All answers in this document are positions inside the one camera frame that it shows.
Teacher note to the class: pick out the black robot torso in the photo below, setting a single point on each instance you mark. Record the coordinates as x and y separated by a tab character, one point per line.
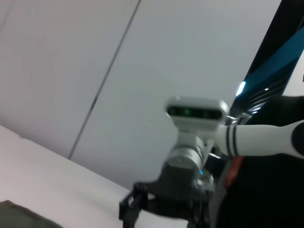
261	202

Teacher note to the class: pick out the dark green FREE T-shirt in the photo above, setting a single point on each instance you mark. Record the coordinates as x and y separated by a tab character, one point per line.
21	216

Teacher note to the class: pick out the black panel with teal stripe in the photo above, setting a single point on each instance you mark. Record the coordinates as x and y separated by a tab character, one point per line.
273	61

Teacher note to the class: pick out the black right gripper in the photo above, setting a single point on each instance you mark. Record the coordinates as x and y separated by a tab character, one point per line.
175	190

